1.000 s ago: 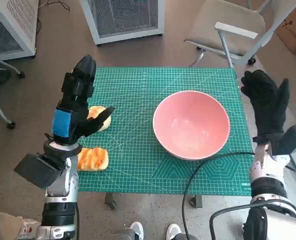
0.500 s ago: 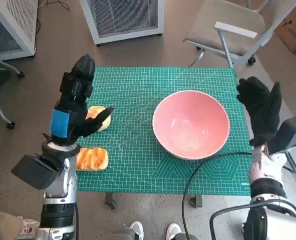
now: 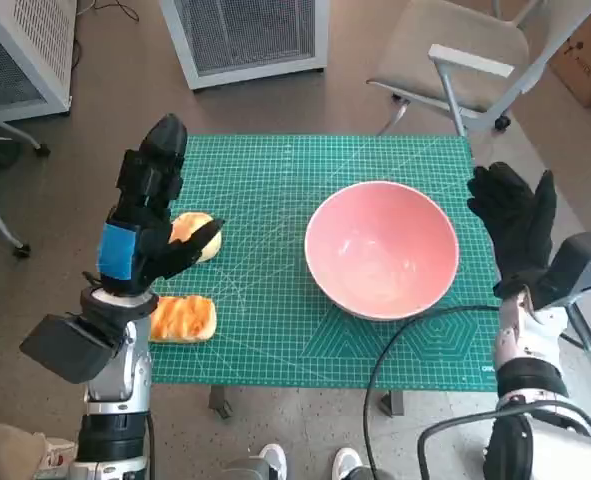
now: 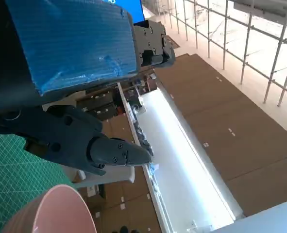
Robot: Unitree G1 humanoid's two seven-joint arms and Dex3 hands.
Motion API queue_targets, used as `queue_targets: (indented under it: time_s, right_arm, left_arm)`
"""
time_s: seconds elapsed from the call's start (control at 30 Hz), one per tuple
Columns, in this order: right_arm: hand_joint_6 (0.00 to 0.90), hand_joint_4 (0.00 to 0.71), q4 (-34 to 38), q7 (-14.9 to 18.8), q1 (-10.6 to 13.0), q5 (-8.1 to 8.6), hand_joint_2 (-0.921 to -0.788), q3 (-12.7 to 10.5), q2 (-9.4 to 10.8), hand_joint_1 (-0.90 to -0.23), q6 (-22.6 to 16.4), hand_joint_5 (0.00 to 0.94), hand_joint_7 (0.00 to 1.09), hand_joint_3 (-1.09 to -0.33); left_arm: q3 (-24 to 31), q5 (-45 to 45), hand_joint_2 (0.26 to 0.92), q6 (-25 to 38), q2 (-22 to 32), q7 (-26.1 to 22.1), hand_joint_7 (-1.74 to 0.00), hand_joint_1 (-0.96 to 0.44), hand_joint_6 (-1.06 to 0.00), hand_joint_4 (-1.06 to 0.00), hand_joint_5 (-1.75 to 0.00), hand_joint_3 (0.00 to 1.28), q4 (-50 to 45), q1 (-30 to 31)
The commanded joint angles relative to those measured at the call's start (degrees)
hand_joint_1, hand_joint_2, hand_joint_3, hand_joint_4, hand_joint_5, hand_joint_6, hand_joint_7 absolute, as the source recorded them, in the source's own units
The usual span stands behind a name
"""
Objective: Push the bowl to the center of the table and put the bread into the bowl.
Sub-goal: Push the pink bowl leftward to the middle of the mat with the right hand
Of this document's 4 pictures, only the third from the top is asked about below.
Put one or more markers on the pink bowl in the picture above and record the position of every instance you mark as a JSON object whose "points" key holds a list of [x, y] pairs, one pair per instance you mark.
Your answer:
{"points": [[380, 250]]}

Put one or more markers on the round bread bun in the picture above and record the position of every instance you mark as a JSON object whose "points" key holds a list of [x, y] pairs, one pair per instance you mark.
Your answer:
{"points": [[187, 225]]}

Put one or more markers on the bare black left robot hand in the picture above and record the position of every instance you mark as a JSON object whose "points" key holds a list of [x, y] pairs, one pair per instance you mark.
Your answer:
{"points": [[140, 235]]}

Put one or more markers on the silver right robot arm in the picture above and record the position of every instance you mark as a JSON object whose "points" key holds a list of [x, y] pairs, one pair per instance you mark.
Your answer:
{"points": [[575, 450]]}

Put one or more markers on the long striped bread loaf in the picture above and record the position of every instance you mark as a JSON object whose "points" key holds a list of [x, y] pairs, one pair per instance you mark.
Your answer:
{"points": [[182, 320]]}

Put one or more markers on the cardboard box with print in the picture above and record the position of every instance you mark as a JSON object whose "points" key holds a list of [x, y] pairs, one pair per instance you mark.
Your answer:
{"points": [[590, 60]]}

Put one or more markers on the person's leg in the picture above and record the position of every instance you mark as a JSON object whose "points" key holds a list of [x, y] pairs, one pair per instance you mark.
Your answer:
{"points": [[5, 450]]}

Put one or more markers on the grey chair base with castors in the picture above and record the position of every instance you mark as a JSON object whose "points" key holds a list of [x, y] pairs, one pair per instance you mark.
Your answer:
{"points": [[0, 220]]}

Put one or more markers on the white sneaker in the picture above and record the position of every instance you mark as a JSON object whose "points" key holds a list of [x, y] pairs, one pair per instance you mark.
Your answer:
{"points": [[274, 462], [346, 465]]}

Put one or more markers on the black table leg bracket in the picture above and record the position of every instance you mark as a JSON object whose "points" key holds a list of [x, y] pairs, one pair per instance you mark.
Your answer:
{"points": [[394, 402], [220, 400]]}

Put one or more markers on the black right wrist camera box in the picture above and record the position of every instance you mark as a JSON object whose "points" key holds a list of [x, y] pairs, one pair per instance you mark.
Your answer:
{"points": [[582, 265]]}

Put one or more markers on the person's shoe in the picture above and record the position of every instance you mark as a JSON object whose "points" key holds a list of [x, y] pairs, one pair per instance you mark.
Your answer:
{"points": [[57, 452]]}

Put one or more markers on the white mesh cabinet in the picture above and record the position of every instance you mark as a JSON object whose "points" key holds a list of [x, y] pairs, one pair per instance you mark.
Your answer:
{"points": [[25, 60], [245, 35]]}

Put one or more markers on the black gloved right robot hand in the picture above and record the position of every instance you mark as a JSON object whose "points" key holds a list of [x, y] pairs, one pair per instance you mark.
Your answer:
{"points": [[520, 230]]}

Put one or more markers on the beige office chair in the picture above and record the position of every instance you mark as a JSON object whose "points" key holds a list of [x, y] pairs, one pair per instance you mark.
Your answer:
{"points": [[455, 45]]}

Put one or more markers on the green cutting mat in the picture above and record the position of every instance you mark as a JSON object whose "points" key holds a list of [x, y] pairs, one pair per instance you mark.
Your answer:
{"points": [[275, 200]]}

